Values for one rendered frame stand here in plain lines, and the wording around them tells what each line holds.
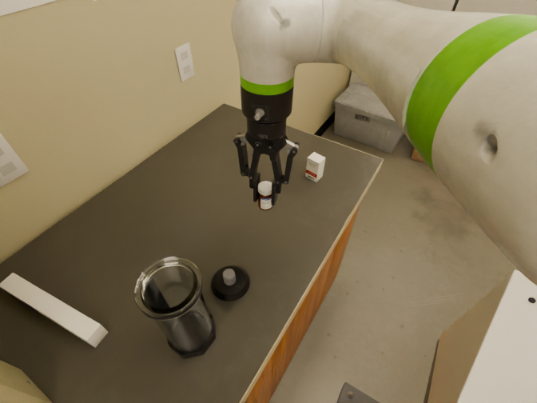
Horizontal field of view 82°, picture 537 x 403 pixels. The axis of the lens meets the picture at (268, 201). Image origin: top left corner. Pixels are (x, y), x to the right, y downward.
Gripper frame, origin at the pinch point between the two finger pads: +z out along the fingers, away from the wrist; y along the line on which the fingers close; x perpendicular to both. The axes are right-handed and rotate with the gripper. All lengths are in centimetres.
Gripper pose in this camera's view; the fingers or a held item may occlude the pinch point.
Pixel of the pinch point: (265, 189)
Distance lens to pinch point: 71.9
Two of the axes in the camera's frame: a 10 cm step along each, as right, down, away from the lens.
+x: 2.5, -7.1, 6.6
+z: -0.2, 6.8, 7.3
